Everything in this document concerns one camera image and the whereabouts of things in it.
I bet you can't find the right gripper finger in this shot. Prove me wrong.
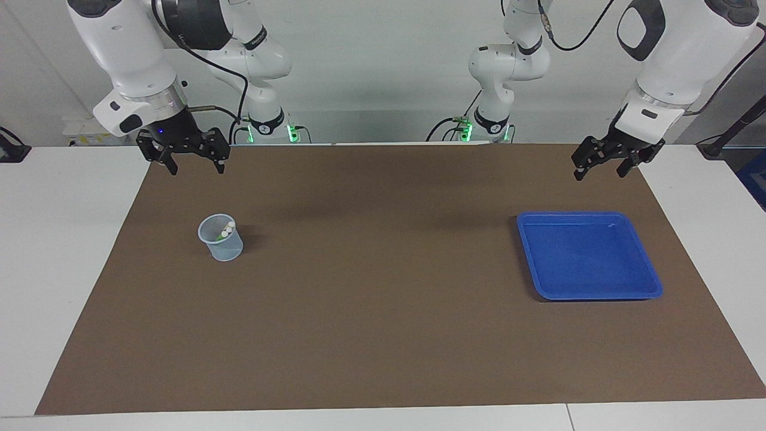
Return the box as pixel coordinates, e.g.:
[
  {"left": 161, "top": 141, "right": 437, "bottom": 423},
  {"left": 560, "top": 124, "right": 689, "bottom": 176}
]
[
  {"left": 200, "top": 127, "right": 231, "bottom": 175},
  {"left": 136, "top": 132, "right": 179, "bottom": 176}
]

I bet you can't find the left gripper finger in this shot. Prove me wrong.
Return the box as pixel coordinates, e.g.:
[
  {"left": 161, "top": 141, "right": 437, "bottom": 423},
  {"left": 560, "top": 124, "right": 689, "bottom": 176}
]
[
  {"left": 616, "top": 147, "right": 653, "bottom": 178},
  {"left": 572, "top": 136, "right": 608, "bottom": 181}
]

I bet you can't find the blue plastic tray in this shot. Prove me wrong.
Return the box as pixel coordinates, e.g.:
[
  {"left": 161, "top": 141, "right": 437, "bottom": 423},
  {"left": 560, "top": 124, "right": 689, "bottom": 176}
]
[{"left": 516, "top": 211, "right": 664, "bottom": 301}]

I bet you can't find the white power strip box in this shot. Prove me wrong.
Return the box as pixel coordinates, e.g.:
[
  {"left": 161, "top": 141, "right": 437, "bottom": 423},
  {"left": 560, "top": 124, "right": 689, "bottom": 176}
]
[{"left": 63, "top": 117, "right": 129, "bottom": 147}]

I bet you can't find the black stand pole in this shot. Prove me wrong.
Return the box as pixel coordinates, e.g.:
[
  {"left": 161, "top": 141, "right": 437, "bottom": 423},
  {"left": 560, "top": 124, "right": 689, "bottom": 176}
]
[{"left": 697, "top": 96, "right": 766, "bottom": 159}]

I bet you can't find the light blue mesh pen cup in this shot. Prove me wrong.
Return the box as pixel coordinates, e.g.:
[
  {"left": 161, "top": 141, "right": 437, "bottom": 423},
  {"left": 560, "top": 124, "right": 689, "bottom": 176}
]
[{"left": 198, "top": 214, "right": 244, "bottom": 262}]

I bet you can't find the blue crate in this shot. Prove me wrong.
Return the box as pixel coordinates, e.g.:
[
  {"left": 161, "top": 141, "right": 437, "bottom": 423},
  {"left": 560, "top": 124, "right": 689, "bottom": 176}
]
[{"left": 735, "top": 148, "right": 766, "bottom": 211}]

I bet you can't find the brown table mat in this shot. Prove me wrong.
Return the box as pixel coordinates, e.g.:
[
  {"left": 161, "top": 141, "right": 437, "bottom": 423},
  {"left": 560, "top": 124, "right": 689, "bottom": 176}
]
[{"left": 35, "top": 142, "right": 766, "bottom": 415}]

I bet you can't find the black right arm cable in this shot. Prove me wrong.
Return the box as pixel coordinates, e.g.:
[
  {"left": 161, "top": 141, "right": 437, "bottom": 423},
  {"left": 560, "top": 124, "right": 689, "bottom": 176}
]
[{"left": 151, "top": 0, "right": 249, "bottom": 126}]

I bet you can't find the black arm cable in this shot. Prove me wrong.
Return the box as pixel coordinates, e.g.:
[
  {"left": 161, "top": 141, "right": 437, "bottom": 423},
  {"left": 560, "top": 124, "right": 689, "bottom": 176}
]
[
  {"left": 537, "top": 0, "right": 766, "bottom": 116},
  {"left": 151, "top": 0, "right": 249, "bottom": 126}
]

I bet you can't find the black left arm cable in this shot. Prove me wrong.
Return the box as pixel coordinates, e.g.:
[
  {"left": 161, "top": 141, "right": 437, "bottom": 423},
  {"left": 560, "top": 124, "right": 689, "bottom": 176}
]
[{"left": 537, "top": 0, "right": 766, "bottom": 116}]

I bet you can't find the black clamp bracket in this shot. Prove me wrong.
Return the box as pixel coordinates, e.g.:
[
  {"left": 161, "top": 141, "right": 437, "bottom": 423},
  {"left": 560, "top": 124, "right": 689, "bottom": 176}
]
[{"left": 0, "top": 127, "right": 32, "bottom": 163}]

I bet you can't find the black left base cable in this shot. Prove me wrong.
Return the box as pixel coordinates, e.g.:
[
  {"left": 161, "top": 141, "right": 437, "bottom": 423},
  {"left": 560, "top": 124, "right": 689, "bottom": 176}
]
[{"left": 426, "top": 90, "right": 482, "bottom": 142}]

